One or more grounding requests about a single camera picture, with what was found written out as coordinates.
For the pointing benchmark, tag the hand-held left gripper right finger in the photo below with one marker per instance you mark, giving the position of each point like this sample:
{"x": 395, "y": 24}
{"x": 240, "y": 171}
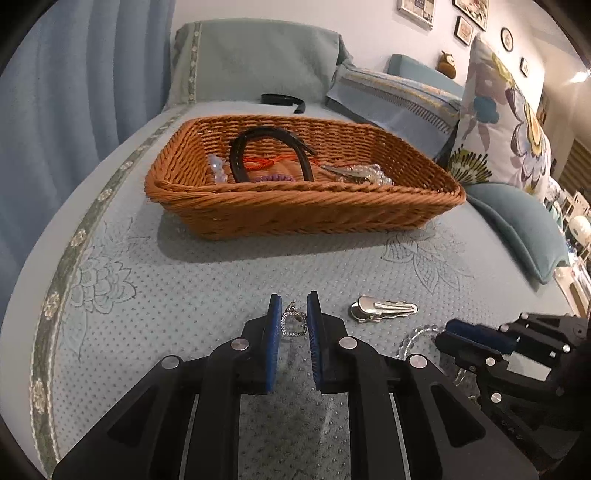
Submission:
{"x": 314, "y": 341}

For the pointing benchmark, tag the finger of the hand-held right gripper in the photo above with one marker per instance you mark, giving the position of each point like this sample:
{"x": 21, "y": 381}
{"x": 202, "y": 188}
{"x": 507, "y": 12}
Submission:
{"x": 461, "y": 351}
{"x": 480, "y": 334}

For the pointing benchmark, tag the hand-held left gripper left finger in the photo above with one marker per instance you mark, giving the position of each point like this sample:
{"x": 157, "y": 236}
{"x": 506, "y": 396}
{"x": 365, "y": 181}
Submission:
{"x": 275, "y": 341}

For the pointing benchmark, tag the small rhinestone earring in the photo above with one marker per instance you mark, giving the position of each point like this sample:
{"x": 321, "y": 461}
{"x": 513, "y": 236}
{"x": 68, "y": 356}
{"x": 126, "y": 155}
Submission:
{"x": 292, "y": 324}

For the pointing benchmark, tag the brown woven basket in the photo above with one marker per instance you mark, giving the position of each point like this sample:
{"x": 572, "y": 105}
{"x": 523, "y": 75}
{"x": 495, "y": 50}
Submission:
{"x": 304, "y": 203}

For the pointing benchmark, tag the black headband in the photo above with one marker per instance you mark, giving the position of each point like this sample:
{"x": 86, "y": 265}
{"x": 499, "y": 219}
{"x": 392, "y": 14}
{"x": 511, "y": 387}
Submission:
{"x": 238, "y": 161}

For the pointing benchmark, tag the plain blue pillow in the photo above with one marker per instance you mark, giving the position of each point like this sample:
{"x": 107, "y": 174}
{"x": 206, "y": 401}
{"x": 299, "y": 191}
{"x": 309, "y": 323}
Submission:
{"x": 517, "y": 221}

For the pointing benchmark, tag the white plastic appliance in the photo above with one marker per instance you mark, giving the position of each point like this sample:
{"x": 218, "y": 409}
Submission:
{"x": 579, "y": 230}

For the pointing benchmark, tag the large floral pillow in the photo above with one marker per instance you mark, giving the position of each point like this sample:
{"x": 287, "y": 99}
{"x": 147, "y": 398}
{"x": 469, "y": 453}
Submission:
{"x": 503, "y": 115}

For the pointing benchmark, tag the striped patterned cushion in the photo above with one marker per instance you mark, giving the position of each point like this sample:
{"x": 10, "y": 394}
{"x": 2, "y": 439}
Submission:
{"x": 392, "y": 97}

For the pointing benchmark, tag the tiny framed picture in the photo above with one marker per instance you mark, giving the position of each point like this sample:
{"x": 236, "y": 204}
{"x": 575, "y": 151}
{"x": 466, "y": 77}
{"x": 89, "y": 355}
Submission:
{"x": 525, "y": 66}

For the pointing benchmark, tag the blue sofa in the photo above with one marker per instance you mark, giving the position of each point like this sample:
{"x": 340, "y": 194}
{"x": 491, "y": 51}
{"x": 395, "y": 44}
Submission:
{"x": 415, "y": 69}

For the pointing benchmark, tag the brown owl plush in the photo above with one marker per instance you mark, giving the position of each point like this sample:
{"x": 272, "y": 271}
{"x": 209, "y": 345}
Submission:
{"x": 447, "y": 63}

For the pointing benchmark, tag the small dark framed picture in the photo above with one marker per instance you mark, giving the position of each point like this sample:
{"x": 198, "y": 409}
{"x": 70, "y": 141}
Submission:
{"x": 464, "y": 31}

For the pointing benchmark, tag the blue curtain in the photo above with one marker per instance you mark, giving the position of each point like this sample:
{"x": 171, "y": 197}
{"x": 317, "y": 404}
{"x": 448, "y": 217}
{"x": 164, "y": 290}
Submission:
{"x": 69, "y": 92}

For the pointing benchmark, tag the framed flower picture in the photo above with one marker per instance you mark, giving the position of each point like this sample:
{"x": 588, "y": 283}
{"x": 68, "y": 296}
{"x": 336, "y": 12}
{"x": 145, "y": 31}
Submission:
{"x": 472, "y": 7}

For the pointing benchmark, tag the white framed collage picture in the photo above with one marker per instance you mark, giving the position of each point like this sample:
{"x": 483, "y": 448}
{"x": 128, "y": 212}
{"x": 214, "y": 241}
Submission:
{"x": 417, "y": 11}

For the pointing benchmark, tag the round wall clock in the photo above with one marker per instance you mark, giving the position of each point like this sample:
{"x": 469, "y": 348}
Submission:
{"x": 507, "y": 39}

